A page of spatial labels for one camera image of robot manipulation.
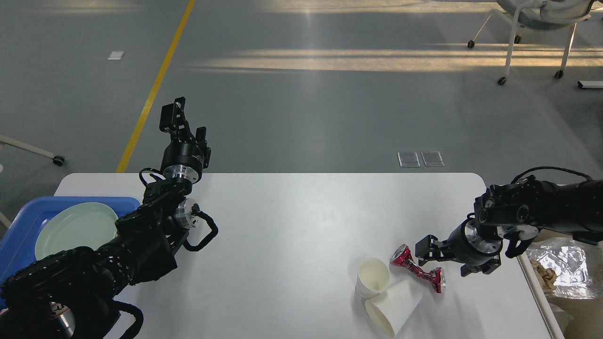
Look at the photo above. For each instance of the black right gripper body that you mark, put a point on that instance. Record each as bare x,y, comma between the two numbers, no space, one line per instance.
466,246

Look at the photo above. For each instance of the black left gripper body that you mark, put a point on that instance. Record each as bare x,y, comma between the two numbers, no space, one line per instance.
185,160

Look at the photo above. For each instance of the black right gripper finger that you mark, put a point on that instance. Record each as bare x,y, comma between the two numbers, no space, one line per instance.
485,268
430,248

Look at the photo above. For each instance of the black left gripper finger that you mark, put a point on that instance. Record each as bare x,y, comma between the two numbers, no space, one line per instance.
200,134
173,121

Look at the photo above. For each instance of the red crushed wrapper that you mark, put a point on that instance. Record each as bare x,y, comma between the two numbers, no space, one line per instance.
402,257

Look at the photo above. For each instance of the white paper cup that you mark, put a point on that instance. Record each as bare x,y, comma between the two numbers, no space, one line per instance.
390,310
373,277

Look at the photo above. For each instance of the foil bag with brown paper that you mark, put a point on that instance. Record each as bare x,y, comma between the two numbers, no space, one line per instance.
577,267

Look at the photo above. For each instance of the pale green plate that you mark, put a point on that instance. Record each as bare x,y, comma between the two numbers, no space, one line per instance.
89,224

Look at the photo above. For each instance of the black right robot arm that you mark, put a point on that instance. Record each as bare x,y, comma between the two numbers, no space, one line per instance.
507,218

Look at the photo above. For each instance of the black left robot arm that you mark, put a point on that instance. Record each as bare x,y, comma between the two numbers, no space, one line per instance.
71,294

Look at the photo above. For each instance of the clear floor plate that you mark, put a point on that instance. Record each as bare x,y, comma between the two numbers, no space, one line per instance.
433,159
409,160

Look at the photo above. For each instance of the white plastic bin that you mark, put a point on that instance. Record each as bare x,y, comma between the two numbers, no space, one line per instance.
568,318

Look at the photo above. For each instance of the white caster leg left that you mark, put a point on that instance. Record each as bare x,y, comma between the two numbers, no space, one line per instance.
56,158

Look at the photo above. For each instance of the blue plastic tray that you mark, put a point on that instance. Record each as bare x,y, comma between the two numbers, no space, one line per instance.
17,245

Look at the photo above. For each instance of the white bar on floor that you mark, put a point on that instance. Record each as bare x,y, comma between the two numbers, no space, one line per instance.
590,84

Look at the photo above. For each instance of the white rolling chair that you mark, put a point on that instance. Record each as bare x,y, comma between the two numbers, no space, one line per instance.
539,15

